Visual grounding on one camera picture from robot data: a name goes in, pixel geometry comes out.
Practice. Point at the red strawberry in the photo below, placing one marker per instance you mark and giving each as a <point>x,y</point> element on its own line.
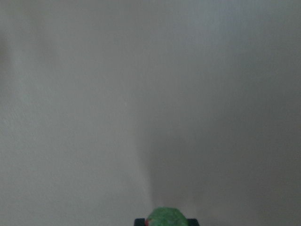
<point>166,216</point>

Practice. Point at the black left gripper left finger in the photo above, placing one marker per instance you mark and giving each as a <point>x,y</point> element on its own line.
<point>139,222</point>

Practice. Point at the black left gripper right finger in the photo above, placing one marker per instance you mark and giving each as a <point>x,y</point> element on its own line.
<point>192,222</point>

